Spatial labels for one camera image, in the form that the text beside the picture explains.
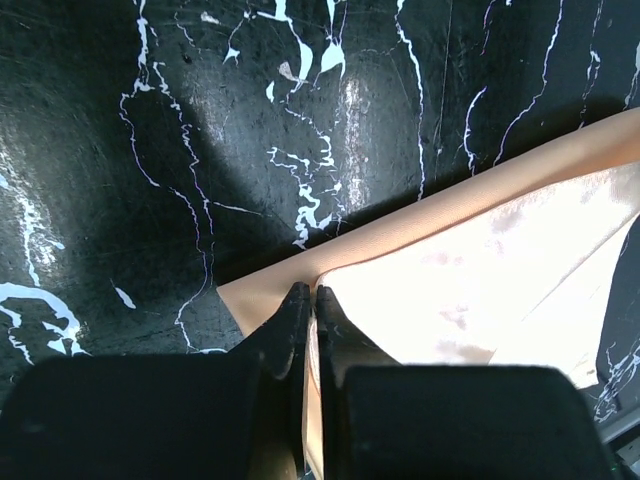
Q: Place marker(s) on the peach cloth napkin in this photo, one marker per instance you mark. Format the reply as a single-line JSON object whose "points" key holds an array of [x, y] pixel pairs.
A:
{"points": [[492, 297]]}

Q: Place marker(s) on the black marble pattern mat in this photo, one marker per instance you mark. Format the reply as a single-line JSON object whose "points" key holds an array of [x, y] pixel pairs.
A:
{"points": [[152, 151]]}

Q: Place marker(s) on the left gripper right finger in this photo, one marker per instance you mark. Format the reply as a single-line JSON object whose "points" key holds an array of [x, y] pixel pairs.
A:
{"points": [[342, 348]]}

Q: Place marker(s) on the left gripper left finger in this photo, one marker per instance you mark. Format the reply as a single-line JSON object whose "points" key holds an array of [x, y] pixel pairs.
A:
{"points": [[278, 349]]}

